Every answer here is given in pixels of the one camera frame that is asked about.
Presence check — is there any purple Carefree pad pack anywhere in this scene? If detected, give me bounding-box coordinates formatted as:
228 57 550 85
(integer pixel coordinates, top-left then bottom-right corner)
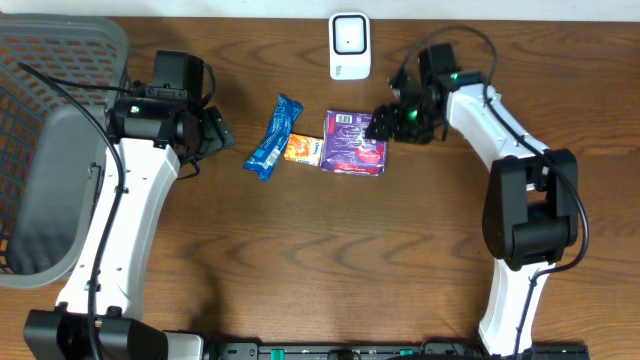
320 110 387 176

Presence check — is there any blue snack wrapper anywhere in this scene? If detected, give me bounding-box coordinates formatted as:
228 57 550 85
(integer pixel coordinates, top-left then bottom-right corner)
243 94 304 181

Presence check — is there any orange Kleenex tissue pack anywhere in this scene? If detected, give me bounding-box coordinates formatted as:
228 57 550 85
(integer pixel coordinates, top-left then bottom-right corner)
284 134 324 166

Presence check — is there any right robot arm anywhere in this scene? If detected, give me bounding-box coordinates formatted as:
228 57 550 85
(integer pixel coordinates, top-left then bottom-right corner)
367 69 588 359

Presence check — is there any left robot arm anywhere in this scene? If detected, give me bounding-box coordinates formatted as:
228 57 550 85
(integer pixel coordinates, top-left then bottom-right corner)
24 98 234 359

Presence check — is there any grey plastic mesh basket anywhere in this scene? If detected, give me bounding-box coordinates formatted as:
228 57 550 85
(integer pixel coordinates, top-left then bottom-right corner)
1 14 129 288

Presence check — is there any left black cable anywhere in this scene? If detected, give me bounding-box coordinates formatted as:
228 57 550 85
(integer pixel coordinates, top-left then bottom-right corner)
17 60 134 360

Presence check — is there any black cable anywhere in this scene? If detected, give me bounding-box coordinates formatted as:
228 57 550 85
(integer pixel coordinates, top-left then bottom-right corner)
389 24 590 360
17 60 134 360

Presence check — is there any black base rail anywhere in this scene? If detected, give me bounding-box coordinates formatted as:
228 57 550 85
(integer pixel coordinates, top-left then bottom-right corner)
164 341 591 360

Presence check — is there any right black cable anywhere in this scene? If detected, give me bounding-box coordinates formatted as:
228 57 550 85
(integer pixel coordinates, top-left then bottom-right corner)
389 24 590 360

